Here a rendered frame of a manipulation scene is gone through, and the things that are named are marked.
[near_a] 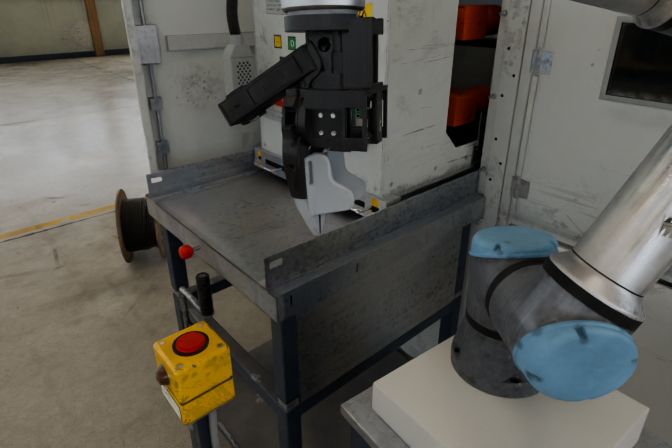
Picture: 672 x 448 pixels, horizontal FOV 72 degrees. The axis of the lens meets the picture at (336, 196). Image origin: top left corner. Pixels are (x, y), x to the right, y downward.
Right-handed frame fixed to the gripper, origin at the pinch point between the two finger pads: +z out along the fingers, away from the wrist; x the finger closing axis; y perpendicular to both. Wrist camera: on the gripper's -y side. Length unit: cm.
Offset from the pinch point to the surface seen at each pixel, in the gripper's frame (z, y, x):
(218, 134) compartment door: 8, -69, 83
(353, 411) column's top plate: 37.1, -0.7, 14.6
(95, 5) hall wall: -118, -874, 809
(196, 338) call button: 21.2, -20.2, 3.9
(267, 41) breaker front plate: -19, -44, 73
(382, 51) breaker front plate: -16, -7, 54
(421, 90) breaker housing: -8, -1, 63
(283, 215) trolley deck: 22, -32, 55
